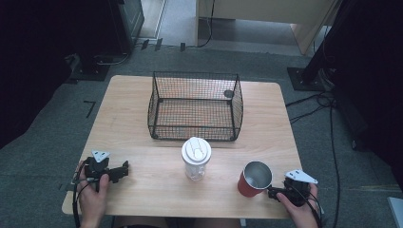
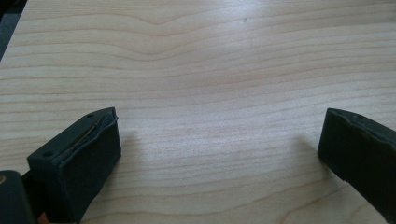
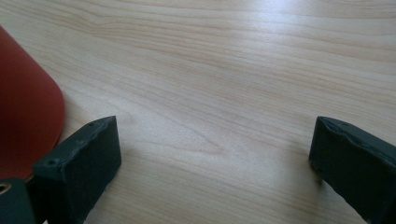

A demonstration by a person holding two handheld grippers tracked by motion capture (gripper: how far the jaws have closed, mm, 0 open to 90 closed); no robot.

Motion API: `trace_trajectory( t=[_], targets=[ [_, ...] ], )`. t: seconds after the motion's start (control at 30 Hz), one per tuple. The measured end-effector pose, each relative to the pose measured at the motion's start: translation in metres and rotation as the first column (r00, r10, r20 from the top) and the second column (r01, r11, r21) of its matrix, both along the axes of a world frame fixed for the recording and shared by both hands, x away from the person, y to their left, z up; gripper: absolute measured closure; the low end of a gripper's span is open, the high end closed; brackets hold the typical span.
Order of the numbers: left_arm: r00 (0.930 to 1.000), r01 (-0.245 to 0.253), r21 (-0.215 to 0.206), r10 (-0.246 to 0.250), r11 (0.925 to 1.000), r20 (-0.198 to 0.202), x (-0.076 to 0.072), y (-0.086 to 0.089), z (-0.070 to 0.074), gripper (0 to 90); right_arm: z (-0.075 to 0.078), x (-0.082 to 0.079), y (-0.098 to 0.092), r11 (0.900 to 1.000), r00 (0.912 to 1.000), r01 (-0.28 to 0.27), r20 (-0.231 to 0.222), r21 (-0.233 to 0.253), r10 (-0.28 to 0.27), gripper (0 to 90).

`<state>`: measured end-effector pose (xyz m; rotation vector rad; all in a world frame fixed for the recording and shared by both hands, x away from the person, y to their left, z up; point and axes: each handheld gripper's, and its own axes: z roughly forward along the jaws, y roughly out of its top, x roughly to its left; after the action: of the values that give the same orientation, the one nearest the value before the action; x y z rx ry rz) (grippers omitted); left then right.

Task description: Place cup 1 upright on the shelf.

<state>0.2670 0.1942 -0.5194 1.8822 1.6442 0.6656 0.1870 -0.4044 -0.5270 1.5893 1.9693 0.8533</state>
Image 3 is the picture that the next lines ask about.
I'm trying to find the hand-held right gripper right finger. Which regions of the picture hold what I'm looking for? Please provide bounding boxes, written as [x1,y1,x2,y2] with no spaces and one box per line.
[308,116,396,224]

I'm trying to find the red rounded mat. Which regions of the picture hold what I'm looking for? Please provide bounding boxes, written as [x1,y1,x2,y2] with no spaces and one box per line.
[0,25,66,180]

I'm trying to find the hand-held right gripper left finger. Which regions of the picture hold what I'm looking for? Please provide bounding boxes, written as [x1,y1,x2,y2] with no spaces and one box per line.
[32,115,122,224]

